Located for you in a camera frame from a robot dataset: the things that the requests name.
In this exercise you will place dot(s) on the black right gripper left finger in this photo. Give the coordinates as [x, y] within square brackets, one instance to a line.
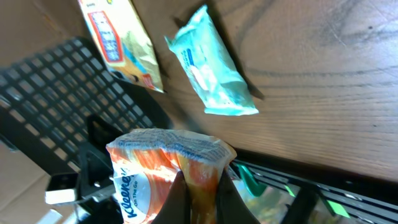
[176, 208]

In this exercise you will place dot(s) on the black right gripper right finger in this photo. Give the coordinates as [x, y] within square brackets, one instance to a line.
[230, 207]

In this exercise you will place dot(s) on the orange small snack packet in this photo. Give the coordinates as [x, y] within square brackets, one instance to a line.
[146, 163]

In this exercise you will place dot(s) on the teal small snack packet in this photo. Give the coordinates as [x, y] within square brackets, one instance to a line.
[209, 67]

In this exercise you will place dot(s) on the yellow snack bag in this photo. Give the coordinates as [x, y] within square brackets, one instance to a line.
[122, 41]

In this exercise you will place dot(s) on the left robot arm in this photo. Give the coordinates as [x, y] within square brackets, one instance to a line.
[96, 186]

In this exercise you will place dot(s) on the grey plastic basket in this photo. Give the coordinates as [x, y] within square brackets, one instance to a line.
[47, 97]

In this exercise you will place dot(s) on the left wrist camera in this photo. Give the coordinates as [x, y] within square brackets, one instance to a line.
[62, 188]

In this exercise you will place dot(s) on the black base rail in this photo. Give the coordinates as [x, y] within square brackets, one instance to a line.
[345, 194]

